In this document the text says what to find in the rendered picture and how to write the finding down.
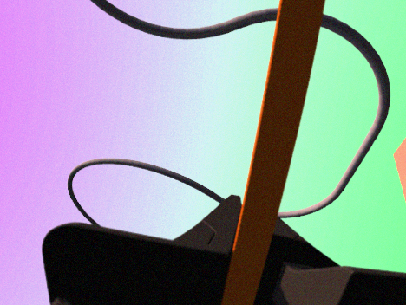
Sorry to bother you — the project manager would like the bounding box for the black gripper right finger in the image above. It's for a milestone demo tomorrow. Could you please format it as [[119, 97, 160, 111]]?
[[253, 217, 406, 305]]

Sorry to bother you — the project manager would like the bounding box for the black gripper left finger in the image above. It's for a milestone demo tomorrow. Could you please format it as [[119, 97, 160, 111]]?
[[42, 195, 242, 305]]

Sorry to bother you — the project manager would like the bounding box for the orange-brown handle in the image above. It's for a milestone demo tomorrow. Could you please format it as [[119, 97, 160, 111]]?
[[221, 0, 325, 305]]

